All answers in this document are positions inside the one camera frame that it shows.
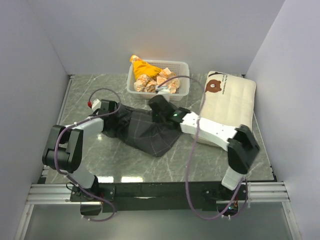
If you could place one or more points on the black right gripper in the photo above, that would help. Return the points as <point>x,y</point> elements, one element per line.
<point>155,119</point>

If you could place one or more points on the dark grey checked pillowcase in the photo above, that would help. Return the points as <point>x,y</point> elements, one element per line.
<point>135,128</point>

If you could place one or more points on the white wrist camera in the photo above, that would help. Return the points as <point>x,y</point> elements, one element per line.
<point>163,91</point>
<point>95,104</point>

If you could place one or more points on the cream pillow with bear print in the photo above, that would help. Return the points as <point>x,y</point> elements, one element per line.
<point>228,103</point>

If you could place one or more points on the white plastic basket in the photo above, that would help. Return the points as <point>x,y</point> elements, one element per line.
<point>178,86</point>

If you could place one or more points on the yellow cloth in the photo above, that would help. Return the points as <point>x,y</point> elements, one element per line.
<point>141,67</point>

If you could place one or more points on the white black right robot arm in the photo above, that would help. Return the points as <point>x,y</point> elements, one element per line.
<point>239,142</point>

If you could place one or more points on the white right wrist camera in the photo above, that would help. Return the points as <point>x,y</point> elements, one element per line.
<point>163,91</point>

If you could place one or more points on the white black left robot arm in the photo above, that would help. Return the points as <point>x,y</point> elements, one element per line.
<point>64,147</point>

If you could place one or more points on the crumpled orange white paper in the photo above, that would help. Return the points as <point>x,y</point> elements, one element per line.
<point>148,84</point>

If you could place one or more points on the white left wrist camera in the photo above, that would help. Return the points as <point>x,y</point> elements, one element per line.
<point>95,104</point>

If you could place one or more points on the black base beam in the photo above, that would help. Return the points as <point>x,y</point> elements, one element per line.
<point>152,196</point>

